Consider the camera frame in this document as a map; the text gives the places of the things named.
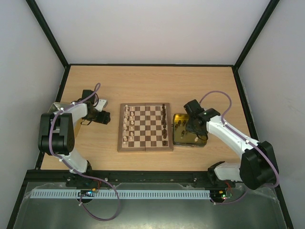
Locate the black frame post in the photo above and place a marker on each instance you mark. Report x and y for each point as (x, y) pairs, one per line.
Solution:
(256, 32)
(47, 31)

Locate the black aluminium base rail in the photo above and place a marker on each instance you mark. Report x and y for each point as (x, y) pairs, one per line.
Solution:
(184, 178)

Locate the silver tin lid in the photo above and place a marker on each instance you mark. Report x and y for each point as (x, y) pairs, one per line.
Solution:
(67, 123)

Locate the black frame post left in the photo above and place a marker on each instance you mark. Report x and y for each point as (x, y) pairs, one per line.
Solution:
(47, 31)

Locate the white slotted cable duct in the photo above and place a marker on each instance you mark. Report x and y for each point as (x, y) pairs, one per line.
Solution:
(122, 194)

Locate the gold tin with pieces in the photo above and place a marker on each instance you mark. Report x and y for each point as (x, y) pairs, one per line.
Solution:
(182, 136)

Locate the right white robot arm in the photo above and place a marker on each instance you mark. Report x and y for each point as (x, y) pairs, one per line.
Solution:
(255, 168)

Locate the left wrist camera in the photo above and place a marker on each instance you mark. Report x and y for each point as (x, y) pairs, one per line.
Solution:
(102, 103)

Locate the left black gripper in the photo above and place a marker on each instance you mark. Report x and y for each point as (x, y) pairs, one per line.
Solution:
(104, 118)

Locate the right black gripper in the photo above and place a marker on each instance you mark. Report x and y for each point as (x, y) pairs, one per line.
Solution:
(195, 126)

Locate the wooden chess board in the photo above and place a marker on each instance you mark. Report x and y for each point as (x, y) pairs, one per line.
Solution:
(145, 127)

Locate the black frame post right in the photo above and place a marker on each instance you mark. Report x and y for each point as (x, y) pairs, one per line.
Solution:
(256, 32)

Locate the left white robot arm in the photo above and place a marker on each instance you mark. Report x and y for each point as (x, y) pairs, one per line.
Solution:
(63, 148)

